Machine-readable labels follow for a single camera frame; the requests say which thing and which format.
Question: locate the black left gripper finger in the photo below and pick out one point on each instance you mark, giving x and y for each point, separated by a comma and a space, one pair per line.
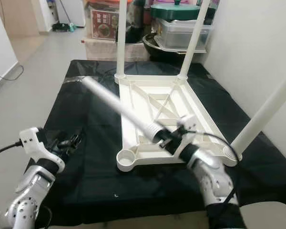
75, 140

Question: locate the white plastic children table top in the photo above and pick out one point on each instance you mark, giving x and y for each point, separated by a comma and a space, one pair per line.
133, 133

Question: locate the black tablecloth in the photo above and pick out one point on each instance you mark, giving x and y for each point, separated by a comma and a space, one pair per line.
81, 124

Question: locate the clear tape strip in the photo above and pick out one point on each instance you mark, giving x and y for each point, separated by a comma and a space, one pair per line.
78, 79

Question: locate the black round basin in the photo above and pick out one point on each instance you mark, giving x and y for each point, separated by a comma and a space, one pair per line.
150, 50

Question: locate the beige low bench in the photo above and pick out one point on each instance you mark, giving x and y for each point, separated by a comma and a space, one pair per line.
100, 50

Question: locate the clear lidded plastic container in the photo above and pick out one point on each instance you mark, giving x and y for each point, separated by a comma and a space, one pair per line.
181, 36

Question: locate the black pole mop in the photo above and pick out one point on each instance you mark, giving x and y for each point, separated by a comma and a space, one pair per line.
63, 27

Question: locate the clear storage box orange lid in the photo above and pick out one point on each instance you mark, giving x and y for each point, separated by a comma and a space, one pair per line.
102, 24

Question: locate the dark shiny plastic bag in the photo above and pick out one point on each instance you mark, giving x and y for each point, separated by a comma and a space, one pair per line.
136, 24

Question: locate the white cabinet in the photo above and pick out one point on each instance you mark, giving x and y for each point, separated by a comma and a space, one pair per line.
74, 12

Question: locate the dark green pot lid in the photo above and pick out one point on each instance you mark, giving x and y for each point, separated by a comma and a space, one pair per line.
176, 10

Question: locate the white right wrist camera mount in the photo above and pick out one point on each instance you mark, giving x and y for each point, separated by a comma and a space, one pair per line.
186, 123

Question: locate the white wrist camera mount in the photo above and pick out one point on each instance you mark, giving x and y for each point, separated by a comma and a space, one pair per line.
186, 123
33, 140

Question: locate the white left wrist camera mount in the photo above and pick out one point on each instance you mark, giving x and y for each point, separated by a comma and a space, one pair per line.
33, 140

